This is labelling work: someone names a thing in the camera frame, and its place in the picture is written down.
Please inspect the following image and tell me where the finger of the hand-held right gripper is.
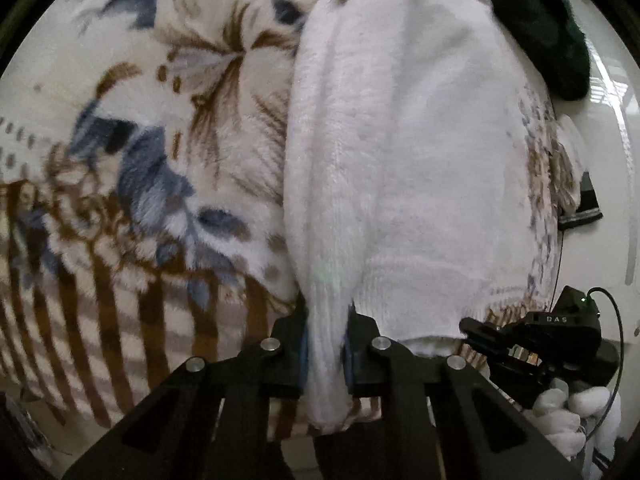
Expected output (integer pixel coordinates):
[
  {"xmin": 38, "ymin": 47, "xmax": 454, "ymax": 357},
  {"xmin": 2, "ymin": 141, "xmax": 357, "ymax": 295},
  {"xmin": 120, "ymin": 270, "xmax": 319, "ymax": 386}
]
[{"xmin": 459, "ymin": 317, "xmax": 516, "ymax": 361}]

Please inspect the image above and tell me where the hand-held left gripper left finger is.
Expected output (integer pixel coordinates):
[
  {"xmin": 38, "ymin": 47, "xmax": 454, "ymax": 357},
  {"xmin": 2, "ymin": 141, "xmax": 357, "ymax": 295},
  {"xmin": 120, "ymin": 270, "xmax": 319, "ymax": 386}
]
[{"xmin": 62, "ymin": 294, "xmax": 309, "ymax": 480}]

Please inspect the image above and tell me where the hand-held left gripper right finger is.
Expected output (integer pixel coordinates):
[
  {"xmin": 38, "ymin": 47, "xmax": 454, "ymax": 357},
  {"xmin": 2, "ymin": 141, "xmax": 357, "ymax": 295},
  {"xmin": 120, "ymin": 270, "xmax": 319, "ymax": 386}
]
[{"xmin": 342, "ymin": 305, "xmax": 583, "ymax": 480}]

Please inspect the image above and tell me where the white knit sweater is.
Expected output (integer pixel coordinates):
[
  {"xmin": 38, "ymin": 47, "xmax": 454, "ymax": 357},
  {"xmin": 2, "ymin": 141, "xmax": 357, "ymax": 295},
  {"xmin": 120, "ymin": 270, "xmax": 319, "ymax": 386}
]
[{"xmin": 282, "ymin": 0, "xmax": 532, "ymax": 436}]

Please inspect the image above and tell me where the person's right hand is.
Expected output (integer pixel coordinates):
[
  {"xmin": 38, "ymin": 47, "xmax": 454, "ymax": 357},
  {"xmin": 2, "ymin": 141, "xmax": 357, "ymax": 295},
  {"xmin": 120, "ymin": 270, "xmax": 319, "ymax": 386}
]
[{"xmin": 522, "ymin": 377, "xmax": 622, "ymax": 461}]

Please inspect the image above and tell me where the black box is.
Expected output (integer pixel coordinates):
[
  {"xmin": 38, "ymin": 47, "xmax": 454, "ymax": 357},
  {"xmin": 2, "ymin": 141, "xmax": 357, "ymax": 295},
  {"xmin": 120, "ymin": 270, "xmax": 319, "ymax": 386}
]
[{"xmin": 556, "ymin": 171, "xmax": 604, "ymax": 232}]

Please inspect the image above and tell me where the floral fleece blanket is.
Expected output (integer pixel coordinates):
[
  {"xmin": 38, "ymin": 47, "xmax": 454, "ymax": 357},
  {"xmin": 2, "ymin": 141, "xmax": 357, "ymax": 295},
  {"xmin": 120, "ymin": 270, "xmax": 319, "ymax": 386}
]
[{"xmin": 0, "ymin": 0, "xmax": 588, "ymax": 441}]

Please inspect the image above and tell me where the dark green cloth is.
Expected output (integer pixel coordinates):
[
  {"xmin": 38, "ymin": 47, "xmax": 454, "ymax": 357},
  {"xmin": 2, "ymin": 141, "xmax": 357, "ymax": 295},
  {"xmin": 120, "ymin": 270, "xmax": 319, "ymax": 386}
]
[{"xmin": 447, "ymin": 0, "xmax": 593, "ymax": 102}]

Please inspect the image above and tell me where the black cable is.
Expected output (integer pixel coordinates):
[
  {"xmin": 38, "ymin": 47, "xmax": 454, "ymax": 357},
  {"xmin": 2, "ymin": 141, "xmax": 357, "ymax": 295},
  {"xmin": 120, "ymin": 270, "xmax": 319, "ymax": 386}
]
[{"xmin": 546, "ymin": 230, "xmax": 626, "ymax": 441}]

